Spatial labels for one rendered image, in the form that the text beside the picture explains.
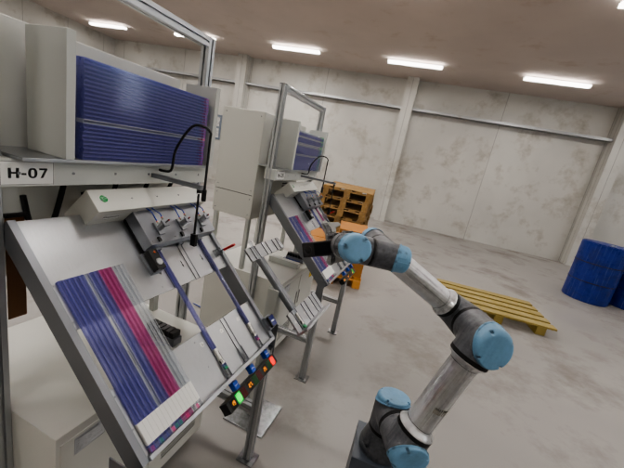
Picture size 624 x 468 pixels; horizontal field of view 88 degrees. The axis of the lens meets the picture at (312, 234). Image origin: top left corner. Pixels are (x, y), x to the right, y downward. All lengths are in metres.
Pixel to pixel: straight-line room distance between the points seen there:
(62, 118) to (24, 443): 0.97
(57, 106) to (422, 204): 9.30
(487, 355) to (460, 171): 9.00
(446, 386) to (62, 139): 1.26
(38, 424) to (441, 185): 9.44
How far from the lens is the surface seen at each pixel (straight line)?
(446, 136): 9.90
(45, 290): 1.07
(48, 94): 1.15
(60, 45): 1.12
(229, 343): 1.33
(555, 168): 10.47
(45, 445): 1.36
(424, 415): 1.15
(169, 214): 1.35
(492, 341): 1.04
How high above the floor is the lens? 1.53
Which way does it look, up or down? 14 degrees down
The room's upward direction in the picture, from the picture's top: 11 degrees clockwise
